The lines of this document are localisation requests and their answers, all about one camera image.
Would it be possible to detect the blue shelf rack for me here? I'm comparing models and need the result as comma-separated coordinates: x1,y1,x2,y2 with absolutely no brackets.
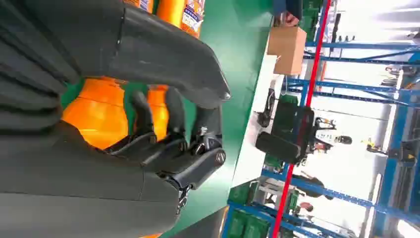
222,33,420,238

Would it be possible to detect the person's hand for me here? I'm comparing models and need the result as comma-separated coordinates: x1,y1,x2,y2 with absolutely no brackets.
274,11,300,28

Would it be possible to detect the red pole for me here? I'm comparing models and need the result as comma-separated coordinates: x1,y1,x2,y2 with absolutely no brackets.
271,0,332,238

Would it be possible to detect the white table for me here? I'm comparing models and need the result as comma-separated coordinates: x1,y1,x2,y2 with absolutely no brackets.
231,54,287,188

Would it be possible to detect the black bag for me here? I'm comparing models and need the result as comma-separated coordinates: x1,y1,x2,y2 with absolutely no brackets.
255,98,316,165

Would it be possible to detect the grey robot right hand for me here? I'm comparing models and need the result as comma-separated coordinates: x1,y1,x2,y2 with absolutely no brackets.
0,0,231,238

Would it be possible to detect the person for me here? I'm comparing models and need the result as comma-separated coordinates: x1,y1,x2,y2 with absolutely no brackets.
272,0,303,28

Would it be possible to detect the green crate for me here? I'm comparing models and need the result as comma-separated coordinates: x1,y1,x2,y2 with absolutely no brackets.
227,210,270,238
228,181,261,206

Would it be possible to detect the green table mat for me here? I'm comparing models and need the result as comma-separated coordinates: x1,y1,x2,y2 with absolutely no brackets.
60,0,274,238

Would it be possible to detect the brown cardboard box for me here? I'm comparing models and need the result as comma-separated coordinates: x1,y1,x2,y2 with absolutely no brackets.
267,26,308,76

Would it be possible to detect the black handheld controller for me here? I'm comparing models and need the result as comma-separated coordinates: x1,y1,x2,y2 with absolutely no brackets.
257,88,277,129

